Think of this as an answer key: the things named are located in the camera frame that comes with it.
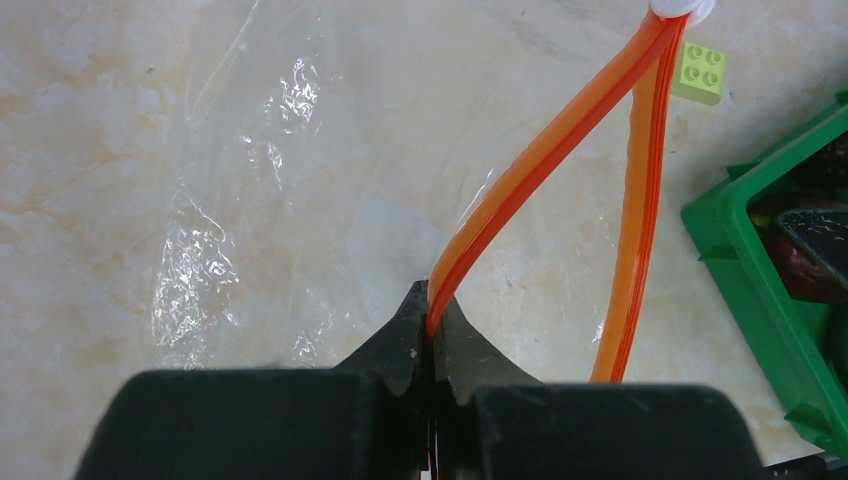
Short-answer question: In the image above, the dark red apple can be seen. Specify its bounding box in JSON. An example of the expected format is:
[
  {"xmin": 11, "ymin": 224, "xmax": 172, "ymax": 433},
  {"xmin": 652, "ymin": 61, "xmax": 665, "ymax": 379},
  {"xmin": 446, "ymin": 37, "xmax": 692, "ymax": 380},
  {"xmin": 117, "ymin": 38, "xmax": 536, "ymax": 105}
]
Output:
[{"xmin": 747, "ymin": 133, "xmax": 847, "ymax": 304}]

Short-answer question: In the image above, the light green lego brick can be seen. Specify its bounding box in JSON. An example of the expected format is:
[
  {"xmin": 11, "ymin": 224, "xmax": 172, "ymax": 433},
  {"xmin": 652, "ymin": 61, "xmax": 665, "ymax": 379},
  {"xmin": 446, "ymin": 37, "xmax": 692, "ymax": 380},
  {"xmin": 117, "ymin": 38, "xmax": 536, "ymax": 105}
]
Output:
[{"xmin": 671, "ymin": 41, "xmax": 727, "ymax": 106}]

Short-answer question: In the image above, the green plastic tray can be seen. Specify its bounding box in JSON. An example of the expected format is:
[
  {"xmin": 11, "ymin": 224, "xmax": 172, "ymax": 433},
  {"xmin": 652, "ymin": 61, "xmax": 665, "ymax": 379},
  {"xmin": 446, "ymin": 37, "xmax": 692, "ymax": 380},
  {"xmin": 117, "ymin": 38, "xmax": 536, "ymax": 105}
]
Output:
[{"xmin": 681, "ymin": 92, "xmax": 847, "ymax": 457}]

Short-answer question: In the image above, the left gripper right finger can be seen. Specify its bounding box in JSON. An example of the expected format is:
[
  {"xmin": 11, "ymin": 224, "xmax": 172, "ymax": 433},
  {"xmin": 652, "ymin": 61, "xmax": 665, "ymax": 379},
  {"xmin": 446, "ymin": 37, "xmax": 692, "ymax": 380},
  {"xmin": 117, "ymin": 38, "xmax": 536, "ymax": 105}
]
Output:
[{"xmin": 433, "ymin": 302, "xmax": 766, "ymax": 479}]

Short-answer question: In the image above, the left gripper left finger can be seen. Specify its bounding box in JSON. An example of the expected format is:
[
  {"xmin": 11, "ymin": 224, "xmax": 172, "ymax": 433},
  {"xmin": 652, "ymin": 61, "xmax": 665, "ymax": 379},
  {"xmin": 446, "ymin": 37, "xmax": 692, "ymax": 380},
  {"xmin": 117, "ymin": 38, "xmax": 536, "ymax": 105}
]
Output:
[{"xmin": 76, "ymin": 281, "xmax": 427, "ymax": 479}]

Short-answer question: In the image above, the clear zip bag orange zipper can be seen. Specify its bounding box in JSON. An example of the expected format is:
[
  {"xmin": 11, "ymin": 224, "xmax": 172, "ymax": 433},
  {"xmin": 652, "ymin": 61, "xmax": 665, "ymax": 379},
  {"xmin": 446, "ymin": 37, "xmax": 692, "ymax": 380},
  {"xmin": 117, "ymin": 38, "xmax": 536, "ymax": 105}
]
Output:
[{"xmin": 151, "ymin": 1, "xmax": 714, "ymax": 383}]

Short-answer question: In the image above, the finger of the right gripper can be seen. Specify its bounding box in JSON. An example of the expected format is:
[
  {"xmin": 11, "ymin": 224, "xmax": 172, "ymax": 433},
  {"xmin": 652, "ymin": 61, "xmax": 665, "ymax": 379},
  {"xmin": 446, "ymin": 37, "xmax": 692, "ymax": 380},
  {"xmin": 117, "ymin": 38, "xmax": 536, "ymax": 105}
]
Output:
[{"xmin": 776, "ymin": 207, "xmax": 847, "ymax": 289}]

